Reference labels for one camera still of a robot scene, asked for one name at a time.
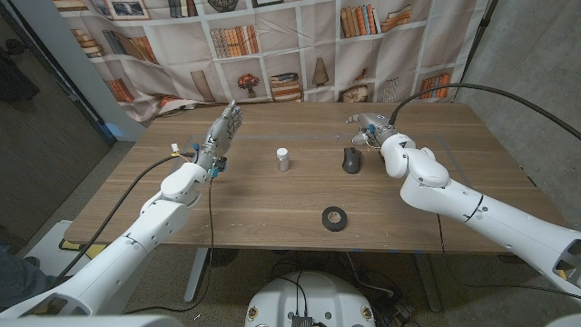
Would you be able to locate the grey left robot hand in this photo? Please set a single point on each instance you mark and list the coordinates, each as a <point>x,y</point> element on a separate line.
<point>221,136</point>

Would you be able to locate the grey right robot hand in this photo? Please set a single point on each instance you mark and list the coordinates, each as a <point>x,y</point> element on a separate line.
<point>374,121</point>

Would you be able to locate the black computer mouse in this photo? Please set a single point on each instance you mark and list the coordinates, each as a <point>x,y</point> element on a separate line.
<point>351,161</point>

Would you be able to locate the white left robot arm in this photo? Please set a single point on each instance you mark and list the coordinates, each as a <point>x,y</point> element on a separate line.
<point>122,254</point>

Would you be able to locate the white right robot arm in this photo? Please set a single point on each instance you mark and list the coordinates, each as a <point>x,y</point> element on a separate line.
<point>499,218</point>

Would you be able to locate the small white bottle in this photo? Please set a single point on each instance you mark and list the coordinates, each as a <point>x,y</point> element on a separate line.
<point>282,160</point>

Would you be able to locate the black tape roll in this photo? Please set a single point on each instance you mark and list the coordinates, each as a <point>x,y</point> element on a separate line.
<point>324,219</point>

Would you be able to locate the printed bookshelf backdrop cloth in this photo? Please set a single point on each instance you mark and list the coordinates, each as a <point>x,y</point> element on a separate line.
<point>290,41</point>

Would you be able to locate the black backdrop stand pole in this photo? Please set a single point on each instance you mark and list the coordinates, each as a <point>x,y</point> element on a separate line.
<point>474,45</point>

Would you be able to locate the white table leg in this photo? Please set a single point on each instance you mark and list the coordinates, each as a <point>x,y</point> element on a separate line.
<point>196,274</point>

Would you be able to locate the grey table leg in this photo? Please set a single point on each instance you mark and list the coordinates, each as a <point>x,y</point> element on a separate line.
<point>427,281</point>

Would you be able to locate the yellow floor marker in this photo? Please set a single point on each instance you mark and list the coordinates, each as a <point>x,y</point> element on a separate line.
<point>72,246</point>

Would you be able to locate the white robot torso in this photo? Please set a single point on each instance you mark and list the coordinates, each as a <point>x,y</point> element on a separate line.
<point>318,300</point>

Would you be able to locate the white floor board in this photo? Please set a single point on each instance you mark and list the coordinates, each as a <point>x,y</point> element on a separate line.
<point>45,250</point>

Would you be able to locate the person in blue jeans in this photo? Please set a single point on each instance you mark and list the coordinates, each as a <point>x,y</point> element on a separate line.
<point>18,281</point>

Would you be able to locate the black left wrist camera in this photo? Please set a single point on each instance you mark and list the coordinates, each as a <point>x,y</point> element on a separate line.
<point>218,164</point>

